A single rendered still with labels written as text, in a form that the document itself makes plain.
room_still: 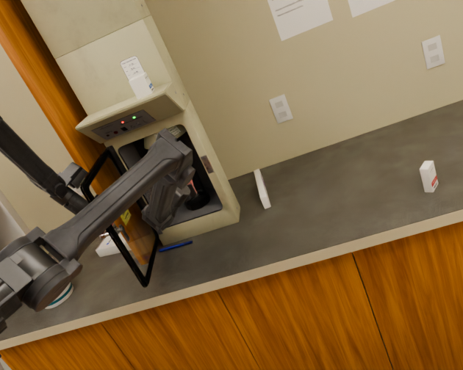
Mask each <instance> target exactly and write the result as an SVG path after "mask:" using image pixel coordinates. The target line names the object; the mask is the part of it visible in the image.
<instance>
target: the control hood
mask: <svg viewBox="0 0 463 370"><path fill-rule="evenodd" d="M184 109H185V107H184V105H183V103H182V101H181V99H180V97H179V94H178V93H177V91H176V88H175V87H174V85H173V82H171V81H170V82H168V83H166V84H163V85H161V86H158V87H155V88H154V91H153V92H152V94H150V95H147V96H145V97H143V98H140V99H137V97H136V96H134V97H132V98H129V99H127V100H125V101H122V102H120V103H118V104H115V105H112V106H110V107H107V108H106V109H102V110H101V111H98V112H95V113H93V114H91V115H88V116H87V117H86V118H85V119H84V120H83V121H82V122H81V123H79V124H78V125H77V126H76V128H75V129H76V130H77V131H79V132H81V133H83V134H84V135H86V136H88V137H89V138H91V139H93V140H95V141H97V142H98V143H100V144H101V143H104V142H107V141H109V140H111V139H114V138H116V137H120V136H122V135H124V134H128V133H129V132H132V131H135V130H137V129H139V128H142V127H145V126H148V125H150V124H152V123H155V122H157V121H160V120H163V119H165V118H167V117H170V116H173V115H176V114H178V113H180V112H183V111H184ZM140 110H145V111H146V112H147V113H148V114H150V116H152V117H153V118H154V119H155V120H156V121H154V122H152V123H149V124H147V125H144V126H141V127H139V128H136V129H134V130H131V131H128V132H126V133H124V134H121V135H118V136H116V137H113V138H111V139H108V140H105V139H104V138H102V137H100V136H99V135H97V134H95V133H93V132H92V131H91V130H93V129H95V128H98V127H101V126H104V125H106V124H108V123H111V122H113V121H116V120H119V119H121V118H122V117H125V116H128V115H131V114H133V113H135V112H139V111H140Z"/></svg>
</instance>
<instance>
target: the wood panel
mask: <svg viewBox="0 0 463 370"><path fill-rule="evenodd" d="M0 44H1V46H2V48H3V49H4V50H5V52H6V54H7V56H8V57H9V58H10V60H11V62H12V63H13V65H14V66H15V68H16V70H17V71H18V73H19V74H20V76H21V78H22V79H23V80H24V82H25V84H26V86H27V87H28V88H29V91H30V92H31V94H32V95H33V97H34V98H35V100H36V101H37V103H38V105H39V106H40V108H41V109H42V111H43V113H44V114H45V116H46V117H47V119H48V120H49V122H50V124H51V125H52V127H53V129H54V130H55V131H56V133H57V135H58V137H59V138H60V140H61V141H62V143H63V145H64V146H65V148H66V149H67V151H68V152H69V154H70V155H71V157H72V159H73V160H74V162H75V163H76V164H78V165H79V166H80V167H82V168H83V169H85V170H86V171H87V172H89V171H90V169H91V167H92V166H93V165H94V164H95V162H96V160H97V159H98V157H99V156H100V155H101V153H102V152H103V150H104V149H105V148H106V146H105V145H104V143H101V144H100V143H98V142H97V141H95V140H93V139H91V138H89V137H88V136H86V135H84V134H83V133H81V132H79V131H77V130H76V129H75V128H76V126H77V125H78V124H79V123H81V122H82V121H83V120H84V119H85V118H86V117H87V113H86V112H85V110H84V108H83V107H82V105H81V104H80V102H79V99H78V98H77V97H76V95H75V93H74V91H73V90H72V88H71V86H70V84H69V83H68V81H67V79H66V77H65V76H64V74H63V72H62V71H61V69H60V67H59V65H58V64H57V62H56V60H55V58H54V57H53V55H52V54H51V52H50V50H49V48H48V46H47V45H46V43H45V41H44V40H43V38H42V37H41V35H40V33H39V31H38V30H37V27H36V26H35V24H34V23H33V21H32V19H31V18H30V16H29V14H28V12H27V11H26V9H25V7H24V5H23V4H22V2H21V0H0Z"/></svg>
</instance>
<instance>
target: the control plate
mask: <svg viewBox="0 0 463 370"><path fill-rule="evenodd" d="M133 117H136V118H133ZM143 120H145V122H143ZM121 121H124V123H122V122H121ZM154 121H156V120H155V119H154V118H153V117H152V116H150V114H148V113H147V112H146V111H145V110H140V111H139V112H135V113H133V114H131V115H128V116H125V117H122V118H121V119H119V120H116V121H113V122H111V123H108V124H106V125H104V126H101V127H98V128H95V129H93V130H91V131H92V132H93V133H95V134H97V135H99V136H100V137H102V138H104V139H105V140H108V139H111V138H113V137H116V136H118V135H121V134H124V133H126V132H128V131H131V130H134V129H136V128H139V127H141V126H144V125H147V124H149V123H152V122H154ZM137 123H139V124H137ZM130 125H133V126H132V127H131V126H130ZM123 127H125V128H127V129H128V130H126V131H123V130H121V128H123ZM114 131H117V132H118V133H117V134H114ZM108 134H109V136H108V137H107V135H108Z"/></svg>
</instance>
